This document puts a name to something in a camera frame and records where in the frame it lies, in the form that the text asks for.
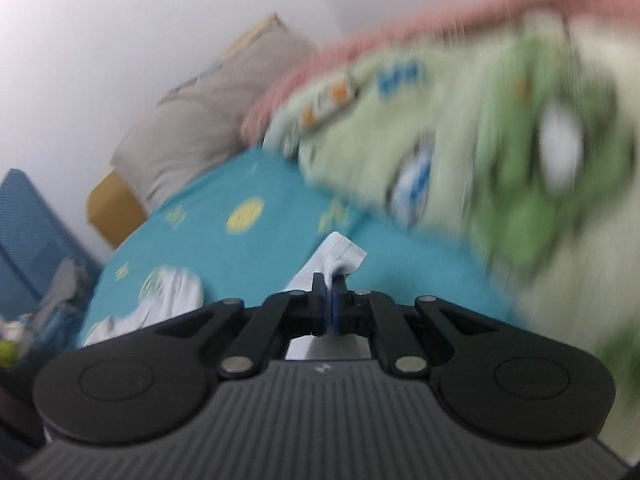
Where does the green printed blanket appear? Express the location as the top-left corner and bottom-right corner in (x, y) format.
(262, 12), (640, 456)

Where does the teal printed bed sheet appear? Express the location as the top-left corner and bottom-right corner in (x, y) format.
(77, 147), (521, 348)

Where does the grey pillow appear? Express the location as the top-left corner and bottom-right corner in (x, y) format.
(110, 14), (318, 213)

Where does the pink blanket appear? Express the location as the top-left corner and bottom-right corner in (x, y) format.
(240, 0), (633, 143)

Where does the white garment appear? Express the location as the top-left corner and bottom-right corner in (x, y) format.
(84, 232), (370, 361)

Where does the grey cloth on chair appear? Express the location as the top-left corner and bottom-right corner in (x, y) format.
(35, 256), (93, 328)

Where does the wooden headboard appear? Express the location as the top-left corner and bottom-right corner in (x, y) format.
(86, 169), (149, 250)

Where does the blue chair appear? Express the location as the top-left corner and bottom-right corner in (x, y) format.
(0, 168), (105, 318)

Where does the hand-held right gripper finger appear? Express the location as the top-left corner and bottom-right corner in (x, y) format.
(332, 276), (501, 380)
(150, 272), (333, 380)

